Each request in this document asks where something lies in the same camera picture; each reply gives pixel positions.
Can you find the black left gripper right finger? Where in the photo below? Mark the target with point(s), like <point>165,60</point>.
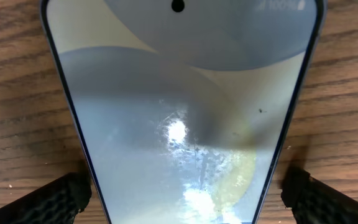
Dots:
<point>313,202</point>

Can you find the Galaxy smartphone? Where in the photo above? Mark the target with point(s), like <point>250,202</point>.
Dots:
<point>182,107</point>

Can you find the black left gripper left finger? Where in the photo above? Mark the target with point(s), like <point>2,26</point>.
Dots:
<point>57,202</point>

